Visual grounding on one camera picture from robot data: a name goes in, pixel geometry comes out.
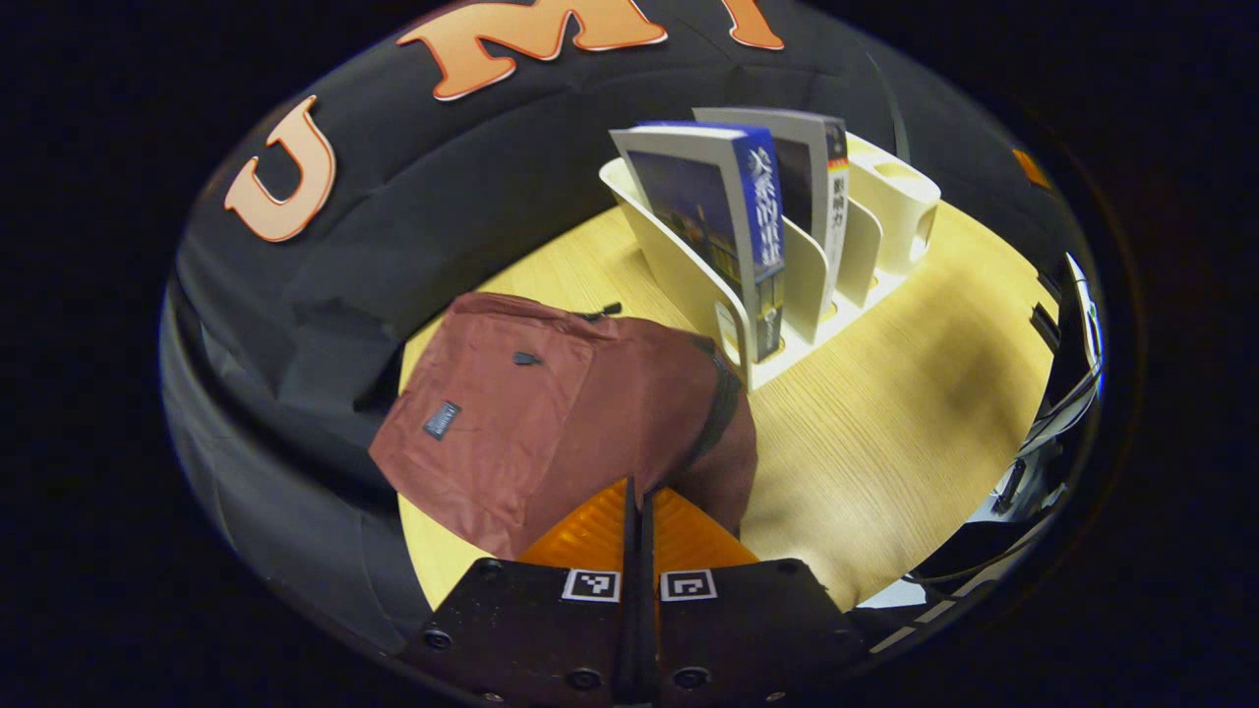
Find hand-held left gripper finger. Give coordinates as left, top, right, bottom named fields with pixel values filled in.
left=398, top=477, right=640, bottom=708
left=639, top=482, right=871, bottom=708

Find maroon schoolbag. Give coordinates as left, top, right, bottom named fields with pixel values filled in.
left=369, top=291, right=758, bottom=561

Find cream bookshelf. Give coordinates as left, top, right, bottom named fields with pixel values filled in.
left=598, top=133, right=943, bottom=392

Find blue book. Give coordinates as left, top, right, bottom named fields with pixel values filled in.
left=608, top=120, right=788, bottom=363

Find grey book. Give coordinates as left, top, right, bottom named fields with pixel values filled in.
left=691, top=106, right=851, bottom=316

